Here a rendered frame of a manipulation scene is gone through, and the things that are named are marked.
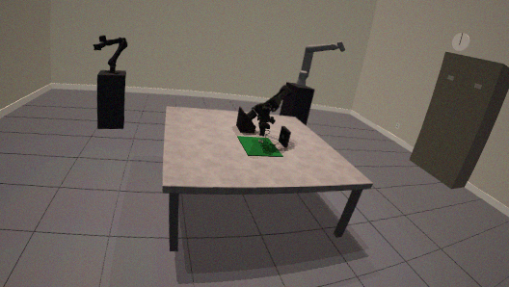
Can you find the green circuit board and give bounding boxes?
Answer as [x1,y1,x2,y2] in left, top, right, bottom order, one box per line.
[237,136,283,157]

